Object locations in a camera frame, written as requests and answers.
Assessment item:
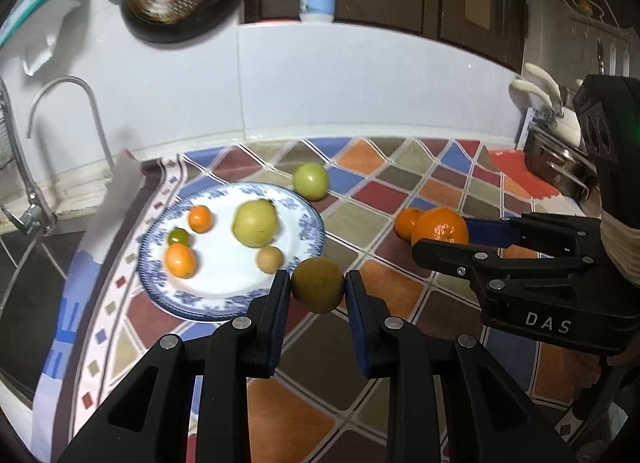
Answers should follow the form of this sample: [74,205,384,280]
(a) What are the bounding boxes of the colourful diamond pattern tablecloth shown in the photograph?
[35,137,621,463]

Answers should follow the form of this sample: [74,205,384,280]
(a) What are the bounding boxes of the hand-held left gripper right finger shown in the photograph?
[345,270,576,463]

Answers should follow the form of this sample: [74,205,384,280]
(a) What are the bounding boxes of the orange tangerine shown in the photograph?
[188,205,213,233]
[164,243,195,280]
[394,208,423,242]
[411,207,471,246]

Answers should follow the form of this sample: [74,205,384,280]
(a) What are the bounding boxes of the steel pan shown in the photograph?
[522,130,601,196]

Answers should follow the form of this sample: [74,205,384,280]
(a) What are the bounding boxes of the blue rimmed white plate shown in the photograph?
[138,182,326,323]

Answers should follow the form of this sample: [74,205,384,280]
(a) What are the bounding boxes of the steel kitchen sink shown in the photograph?
[0,230,86,404]

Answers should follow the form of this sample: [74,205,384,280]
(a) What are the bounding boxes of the white bowl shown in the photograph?
[554,108,585,142]

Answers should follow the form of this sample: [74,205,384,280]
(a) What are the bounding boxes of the thin gooseneck faucet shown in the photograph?
[27,77,116,178]

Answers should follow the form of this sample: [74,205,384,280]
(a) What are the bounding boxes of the large chrome faucet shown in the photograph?
[0,78,58,236]

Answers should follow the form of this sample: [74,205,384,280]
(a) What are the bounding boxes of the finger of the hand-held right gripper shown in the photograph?
[412,239,598,294]
[467,213,601,256]

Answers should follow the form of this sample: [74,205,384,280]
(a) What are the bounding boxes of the large green apple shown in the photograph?
[231,198,279,247]

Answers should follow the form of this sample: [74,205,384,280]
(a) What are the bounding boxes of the white utensil handles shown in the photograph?
[510,63,566,111]

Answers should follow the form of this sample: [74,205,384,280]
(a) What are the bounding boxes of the white dish rack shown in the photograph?
[517,105,603,204]

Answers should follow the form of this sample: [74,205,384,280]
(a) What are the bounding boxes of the small tan fruit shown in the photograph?
[256,246,283,274]

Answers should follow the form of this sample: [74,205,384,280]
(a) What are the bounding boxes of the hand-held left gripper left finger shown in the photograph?
[57,270,293,463]

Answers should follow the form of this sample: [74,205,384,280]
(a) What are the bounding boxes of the small green apple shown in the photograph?
[292,162,330,202]

